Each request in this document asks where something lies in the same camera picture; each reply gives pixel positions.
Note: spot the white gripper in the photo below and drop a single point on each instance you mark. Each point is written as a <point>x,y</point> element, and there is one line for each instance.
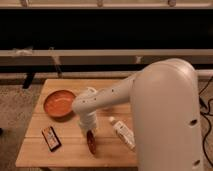
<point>88,122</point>

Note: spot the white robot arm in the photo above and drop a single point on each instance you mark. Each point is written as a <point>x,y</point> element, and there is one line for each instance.
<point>164,101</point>

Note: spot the orange bowl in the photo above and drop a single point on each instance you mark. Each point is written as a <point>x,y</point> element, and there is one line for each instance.
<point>59,103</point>

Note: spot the wooden table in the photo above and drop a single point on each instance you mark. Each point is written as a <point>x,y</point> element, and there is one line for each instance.
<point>74,152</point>

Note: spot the white bottle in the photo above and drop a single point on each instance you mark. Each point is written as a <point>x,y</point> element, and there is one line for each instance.
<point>125,134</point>

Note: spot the small dark snack box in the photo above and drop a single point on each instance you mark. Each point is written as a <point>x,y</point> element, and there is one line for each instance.
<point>51,138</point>

